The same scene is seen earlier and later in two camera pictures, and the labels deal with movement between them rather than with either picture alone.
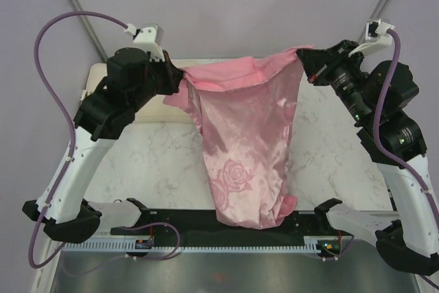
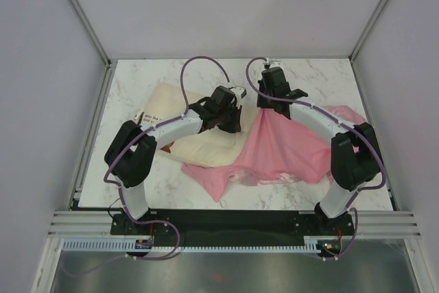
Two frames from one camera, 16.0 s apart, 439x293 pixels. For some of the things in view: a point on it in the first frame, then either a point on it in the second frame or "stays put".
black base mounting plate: x=205 y=224 stays put
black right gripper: x=319 y=64 to x=261 y=103
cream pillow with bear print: x=154 y=110 to x=203 y=149
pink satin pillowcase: x=245 y=107 to x=280 y=148
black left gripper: x=173 y=75 to x=235 y=127
